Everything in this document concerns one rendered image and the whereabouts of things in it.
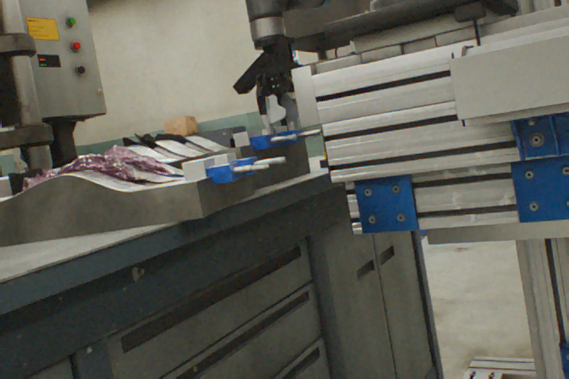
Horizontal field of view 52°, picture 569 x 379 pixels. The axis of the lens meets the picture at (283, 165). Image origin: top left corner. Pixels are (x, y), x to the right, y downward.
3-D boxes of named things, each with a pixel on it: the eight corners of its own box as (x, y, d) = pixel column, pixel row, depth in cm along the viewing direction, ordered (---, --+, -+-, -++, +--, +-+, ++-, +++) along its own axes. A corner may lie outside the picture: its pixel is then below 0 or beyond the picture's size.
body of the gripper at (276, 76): (290, 91, 122) (279, 34, 122) (256, 99, 127) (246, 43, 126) (307, 90, 129) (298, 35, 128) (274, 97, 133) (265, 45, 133)
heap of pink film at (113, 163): (185, 173, 109) (177, 132, 109) (139, 185, 92) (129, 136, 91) (64, 193, 115) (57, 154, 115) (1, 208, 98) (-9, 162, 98)
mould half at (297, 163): (311, 173, 136) (301, 115, 135) (248, 192, 114) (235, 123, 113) (154, 193, 162) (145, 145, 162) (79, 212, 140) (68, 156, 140)
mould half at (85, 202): (254, 193, 110) (244, 134, 109) (203, 217, 85) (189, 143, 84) (28, 227, 122) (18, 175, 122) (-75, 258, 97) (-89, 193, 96)
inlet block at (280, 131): (328, 143, 126) (323, 118, 126) (317, 145, 122) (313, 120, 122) (277, 151, 133) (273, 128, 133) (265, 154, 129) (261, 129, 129)
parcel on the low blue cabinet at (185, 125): (201, 134, 874) (196, 114, 872) (187, 135, 844) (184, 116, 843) (178, 138, 893) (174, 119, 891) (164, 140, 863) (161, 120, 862)
